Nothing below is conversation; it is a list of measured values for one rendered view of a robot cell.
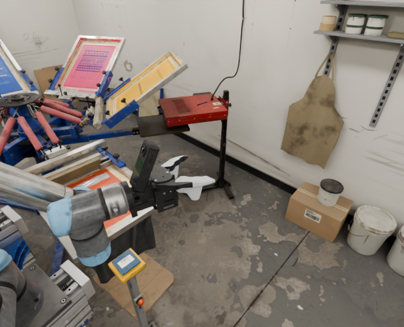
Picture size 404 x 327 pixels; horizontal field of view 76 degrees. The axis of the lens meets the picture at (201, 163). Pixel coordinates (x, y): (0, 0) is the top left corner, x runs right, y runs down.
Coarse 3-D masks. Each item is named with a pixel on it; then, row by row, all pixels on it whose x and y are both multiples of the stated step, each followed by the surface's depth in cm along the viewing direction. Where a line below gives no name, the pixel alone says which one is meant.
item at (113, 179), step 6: (96, 174) 182; (108, 174) 182; (78, 180) 176; (84, 180) 176; (102, 180) 176; (108, 180) 176; (114, 180) 176; (120, 180) 176; (90, 186) 171; (96, 186) 171; (120, 216) 149
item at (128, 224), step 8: (80, 160) 189; (88, 160) 191; (64, 168) 181; (72, 168) 184; (120, 168) 181; (40, 176) 173; (48, 176) 174; (128, 176) 176; (152, 208) 149; (144, 216) 146; (48, 224) 140; (120, 224) 139; (128, 224) 140; (112, 232) 135; (120, 232) 137; (64, 240) 131; (72, 248) 127; (72, 256) 123
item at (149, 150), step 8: (144, 144) 57; (152, 144) 56; (144, 152) 56; (152, 152) 55; (144, 160) 56; (152, 160) 56; (136, 168) 58; (144, 168) 56; (152, 168) 57; (136, 176) 58; (144, 176) 57; (136, 184) 57; (144, 184) 58
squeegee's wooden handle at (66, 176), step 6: (90, 162) 175; (96, 162) 178; (78, 168) 170; (84, 168) 173; (90, 168) 176; (96, 168) 180; (60, 174) 164; (66, 174) 165; (72, 174) 168; (78, 174) 172; (84, 174) 175; (54, 180) 161; (60, 180) 164; (66, 180) 167
